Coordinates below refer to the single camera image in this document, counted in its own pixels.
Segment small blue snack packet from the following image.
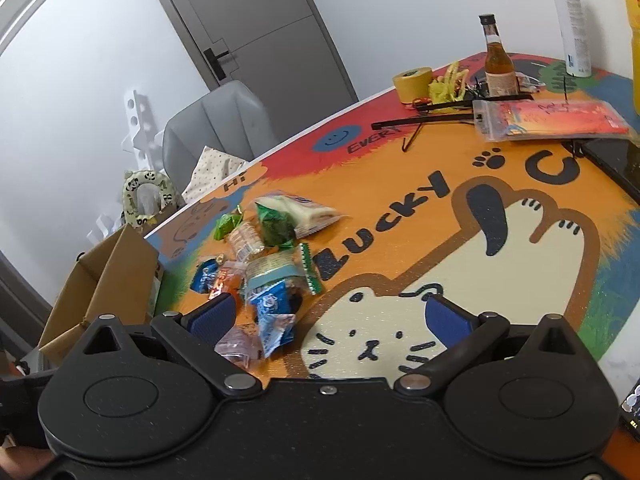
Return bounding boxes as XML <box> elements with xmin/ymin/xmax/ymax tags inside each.
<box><xmin>192</xmin><ymin>257</ymin><xmax>221</xmax><ymax>294</ymax></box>

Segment yellow tape roll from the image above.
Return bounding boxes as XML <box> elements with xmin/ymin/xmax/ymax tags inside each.
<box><xmin>392</xmin><ymin>66</ymin><xmax>434</xmax><ymax>106</ymax></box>

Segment taped cardboard box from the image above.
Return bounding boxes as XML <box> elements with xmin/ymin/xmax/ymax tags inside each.
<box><xmin>144</xmin><ymin>202</ymin><xmax>182</xmax><ymax>232</ymax></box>

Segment person's left hand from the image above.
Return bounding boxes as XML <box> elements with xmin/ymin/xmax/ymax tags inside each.
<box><xmin>0</xmin><ymin>447</ymin><xmax>55</xmax><ymax>480</ymax></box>

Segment short black strip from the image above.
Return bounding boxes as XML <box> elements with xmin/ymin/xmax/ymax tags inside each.
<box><xmin>414</xmin><ymin>92</ymin><xmax>535</xmax><ymax>111</ymax></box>

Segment thin black rod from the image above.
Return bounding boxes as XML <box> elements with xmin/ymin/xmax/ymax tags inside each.
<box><xmin>402</xmin><ymin>122</ymin><xmax>427</xmax><ymax>153</ymax></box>

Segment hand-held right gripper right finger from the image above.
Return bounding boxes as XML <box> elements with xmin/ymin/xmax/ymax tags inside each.
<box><xmin>393</xmin><ymin>295</ymin><xmax>591</xmax><ymax>401</ymax></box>

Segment white perforated rack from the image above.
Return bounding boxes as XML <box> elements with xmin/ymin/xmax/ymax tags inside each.
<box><xmin>121</xmin><ymin>88</ymin><xmax>167</xmax><ymax>162</ymax></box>

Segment clear zip bag red contents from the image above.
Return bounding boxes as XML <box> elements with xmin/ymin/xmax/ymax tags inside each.
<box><xmin>472</xmin><ymin>99</ymin><xmax>639</xmax><ymax>142</ymax></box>

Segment large blue snack packet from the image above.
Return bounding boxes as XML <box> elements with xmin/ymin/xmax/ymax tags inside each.
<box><xmin>249</xmin><ymin>282</ymin><xmax>302</xmax><ymax>359</ymax></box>

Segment orange snack packet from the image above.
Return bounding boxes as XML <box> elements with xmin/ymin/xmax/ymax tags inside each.
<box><xmin>210</xmin><ymin>262</ymin><xmax>247</xmax><ymax>302</ymax></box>

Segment black tablet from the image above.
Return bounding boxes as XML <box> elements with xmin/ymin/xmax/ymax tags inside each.
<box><xmin>574</xmin><ymin>137</ymin><xmax>640</xmax><ymax>192</ymax></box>

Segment grey chair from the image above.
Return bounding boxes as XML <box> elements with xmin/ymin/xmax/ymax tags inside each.
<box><xmin>162</xmin><ymin>80</ymin><xmax>281</xmax><ymax>182</ymax></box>

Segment grey door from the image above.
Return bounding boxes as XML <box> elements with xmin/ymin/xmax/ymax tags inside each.
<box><xmin>139</xmin><ymin>0</ymin><xmax>359</xmax><ymax>107</ymax></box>

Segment clear packet with blue band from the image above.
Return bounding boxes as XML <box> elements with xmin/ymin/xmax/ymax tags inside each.
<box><xmin>244</xmin><ymin>252</ymin><xmax>307</xmax><ymax>302</ymax></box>

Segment brown glass bottle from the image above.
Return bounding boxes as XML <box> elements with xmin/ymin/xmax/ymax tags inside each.
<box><xmin>478</xmin><ymin>14</ymin><xmax>519</xmax><ymax>96</ymax></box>

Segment yellow plastic bottle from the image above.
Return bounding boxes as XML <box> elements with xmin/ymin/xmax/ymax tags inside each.
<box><xmin>618</xmin><ymin>0</ymin><xmax>640</xmax><ymax>87</ymax></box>

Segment dotted cream cushion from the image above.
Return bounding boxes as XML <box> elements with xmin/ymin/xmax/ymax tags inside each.
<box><xmin>182</xmin><ymin>145</ymin><xmax>249</xmax><ymax>206</ymax></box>

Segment clear cracker packet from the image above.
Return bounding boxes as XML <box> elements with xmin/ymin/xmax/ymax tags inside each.
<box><xmin>227</xmin><ymin>220</ymin><xmax>266</xmax><ymax>264</ymax></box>

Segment dark green snack packet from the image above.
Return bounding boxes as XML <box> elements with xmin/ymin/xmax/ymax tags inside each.
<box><xmin>255</xmin><ymin>202</ymin><xmax>299</xmax><ymax>251</ymax></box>

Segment white spray bottle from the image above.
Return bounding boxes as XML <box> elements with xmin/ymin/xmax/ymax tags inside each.
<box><xmin>549</xmin><ymin>0</ymin><xmax>594</xmax><ymax>79</ymax></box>

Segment black door handle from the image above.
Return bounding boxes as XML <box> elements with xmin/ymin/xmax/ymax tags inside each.
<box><xmin>203</xmin><ymin>47</ymin><xmax>232</xmax><ymax>80</ymax></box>

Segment bright green snack packet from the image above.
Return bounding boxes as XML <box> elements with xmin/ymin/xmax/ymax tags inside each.
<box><xmin>214</xmin><ymin>212</ymin><xmax>245</xmax><ymax>241</ymax></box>

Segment white bread packet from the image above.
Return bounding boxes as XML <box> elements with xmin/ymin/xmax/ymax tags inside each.
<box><xmin>257</xmin><ymin>191</ymin><xmax>351</xmax><ymax>239</ymax></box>

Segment colourful cat printed table mat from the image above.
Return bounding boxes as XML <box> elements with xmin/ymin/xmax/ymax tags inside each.
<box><xmin>142</xmin><ymin>52</ymin><xmax>640</xmax><ymax>381</ymax></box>

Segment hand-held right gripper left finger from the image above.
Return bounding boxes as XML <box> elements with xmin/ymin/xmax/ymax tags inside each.
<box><xmin>80</xmin><ymin>292</ymin><xmax>263</xmax><ymax>401</ymax></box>

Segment panda print neck pillow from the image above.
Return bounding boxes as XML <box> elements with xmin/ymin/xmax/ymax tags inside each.
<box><xmin>122</xmin><ymin>169</ymin><xmax>177</xmax><ymax>229</ymax></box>

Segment yellow green crumpled wrappers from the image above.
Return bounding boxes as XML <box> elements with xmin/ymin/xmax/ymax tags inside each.
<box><xmin>426</xmin><ymin>60</ymin><xmax>471</xmax><ymax>114</ymax></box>

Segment pink clear snack packet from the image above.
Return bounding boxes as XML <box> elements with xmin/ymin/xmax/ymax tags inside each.
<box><xmin>215</xmin><ymin>325</ymin><xmax>264</xmax><ymax>372</ymax></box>

